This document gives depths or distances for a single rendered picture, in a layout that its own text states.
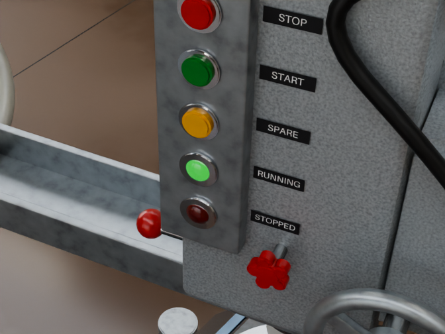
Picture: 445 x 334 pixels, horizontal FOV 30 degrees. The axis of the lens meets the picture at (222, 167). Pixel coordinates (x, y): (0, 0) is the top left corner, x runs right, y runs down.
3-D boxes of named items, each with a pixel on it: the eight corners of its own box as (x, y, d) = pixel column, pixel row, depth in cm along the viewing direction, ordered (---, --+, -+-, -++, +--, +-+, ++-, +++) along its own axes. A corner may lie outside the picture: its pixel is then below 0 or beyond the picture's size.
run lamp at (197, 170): (214, 178, 72) (214, 157, 71) (208, 188, 71) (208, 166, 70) (189, 171, 73) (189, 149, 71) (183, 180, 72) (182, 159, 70)
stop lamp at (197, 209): (213, 221, 75) (214, 201, 74) (207, 230, 74) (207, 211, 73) (189, 213, 76) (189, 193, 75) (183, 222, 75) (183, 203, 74)
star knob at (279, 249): (299, 266, 77) (302, 235, 74) (283, 297, 74) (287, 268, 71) (261, 253, 78) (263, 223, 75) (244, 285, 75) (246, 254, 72)
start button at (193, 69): (216, 84, 65) (216, 56, 64) (210, 91, 65) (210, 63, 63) (185, 76, 66) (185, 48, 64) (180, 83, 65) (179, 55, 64)
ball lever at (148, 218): (209, 241, 88) (210, 219, 85) (197, 261, 85) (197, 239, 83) (145, 221, 90) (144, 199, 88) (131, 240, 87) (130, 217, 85)
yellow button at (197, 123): (214, 136, 69) (215, 110, 67) (209, 142, 68) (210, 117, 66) (186, 127, 69) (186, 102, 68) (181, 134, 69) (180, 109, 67)
